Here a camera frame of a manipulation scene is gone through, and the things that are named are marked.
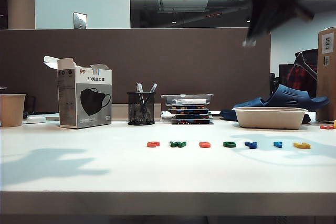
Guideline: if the grey white mask box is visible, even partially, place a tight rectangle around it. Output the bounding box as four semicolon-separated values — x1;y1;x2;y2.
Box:
43;55;113;130

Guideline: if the dark blue rubber slipper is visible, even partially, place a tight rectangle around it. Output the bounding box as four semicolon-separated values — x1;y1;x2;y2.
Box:
264;84;331;112
219;97;266;122

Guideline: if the brown cardboard box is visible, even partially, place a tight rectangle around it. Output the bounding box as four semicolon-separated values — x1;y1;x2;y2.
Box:
316;26;336;122

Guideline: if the clear plastic case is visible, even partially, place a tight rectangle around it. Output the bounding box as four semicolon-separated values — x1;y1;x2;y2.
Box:
160;93;214;107

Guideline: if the black computer monitor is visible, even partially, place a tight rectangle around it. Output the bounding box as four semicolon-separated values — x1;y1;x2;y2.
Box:
278;63;295;88

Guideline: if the beige paper cup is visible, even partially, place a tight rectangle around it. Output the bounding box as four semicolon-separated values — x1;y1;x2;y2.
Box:
0;94;26;128

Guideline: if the white earbud case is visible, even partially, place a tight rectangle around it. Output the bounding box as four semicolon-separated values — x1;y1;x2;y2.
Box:
26;115;47;124

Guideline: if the brown desk partition panel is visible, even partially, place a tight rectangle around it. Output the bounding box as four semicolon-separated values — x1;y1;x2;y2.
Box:
0;27;271;113

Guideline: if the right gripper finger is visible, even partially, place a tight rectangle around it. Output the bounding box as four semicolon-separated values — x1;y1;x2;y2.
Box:
258;6;287;38
243;1;264;48

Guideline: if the black silver pen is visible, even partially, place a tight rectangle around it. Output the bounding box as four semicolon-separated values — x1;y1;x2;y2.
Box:
143;83;159;112
135;82;145;112

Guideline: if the metal wall switch plate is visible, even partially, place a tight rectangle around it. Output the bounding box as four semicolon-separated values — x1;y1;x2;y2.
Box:
73;12;88;30

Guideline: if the black office chair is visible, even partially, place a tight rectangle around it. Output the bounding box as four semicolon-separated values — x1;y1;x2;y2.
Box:
293;48;318;80

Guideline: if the beige pulp tray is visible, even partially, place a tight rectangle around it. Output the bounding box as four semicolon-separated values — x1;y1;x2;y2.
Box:
233;106;309;130

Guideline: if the black mesh pen holder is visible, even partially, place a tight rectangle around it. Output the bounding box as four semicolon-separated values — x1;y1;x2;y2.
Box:
127;92;156;126

